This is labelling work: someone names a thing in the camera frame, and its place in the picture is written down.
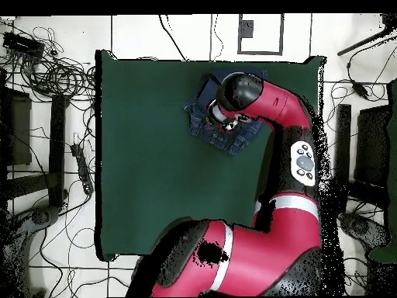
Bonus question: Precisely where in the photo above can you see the tangled black cables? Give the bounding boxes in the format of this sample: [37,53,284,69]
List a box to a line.
[18,26,96,100]

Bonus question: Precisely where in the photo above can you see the black upright bar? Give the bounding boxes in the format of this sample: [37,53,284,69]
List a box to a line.
[333,103,353,214]
[48,93,70,208]

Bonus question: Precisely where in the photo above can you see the small grey square patch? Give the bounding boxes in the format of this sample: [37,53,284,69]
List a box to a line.
[240,19,255,39]

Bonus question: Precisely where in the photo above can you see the dark green table cloth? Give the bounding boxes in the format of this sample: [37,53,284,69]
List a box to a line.
[95,49,326,262]

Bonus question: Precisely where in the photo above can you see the black power adapter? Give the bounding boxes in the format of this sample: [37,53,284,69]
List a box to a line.
[350,81,370,100]

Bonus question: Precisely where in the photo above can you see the black flat panel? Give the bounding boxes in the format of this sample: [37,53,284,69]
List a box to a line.
[0,86,33,167]
[354,104,392,189]

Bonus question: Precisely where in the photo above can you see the black power strip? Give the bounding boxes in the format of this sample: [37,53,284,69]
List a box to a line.
[70,143,95,196]

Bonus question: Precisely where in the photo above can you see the black electronics box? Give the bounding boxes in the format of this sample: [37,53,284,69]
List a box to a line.
[2,31,47,58]

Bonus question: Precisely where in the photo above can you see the green cloth sheet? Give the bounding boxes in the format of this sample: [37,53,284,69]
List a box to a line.
[368,78,397,264]

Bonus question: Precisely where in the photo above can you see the black wheeled stand base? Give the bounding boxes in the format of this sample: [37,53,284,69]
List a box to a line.
[0,204,61,297]
[338,211,392,252]

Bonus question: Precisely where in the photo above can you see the black rod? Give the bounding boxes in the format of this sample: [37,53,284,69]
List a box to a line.
[337,26,397,57]

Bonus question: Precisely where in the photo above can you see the blue denim jeans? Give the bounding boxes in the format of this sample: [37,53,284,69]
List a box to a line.
[182,68,268,155]

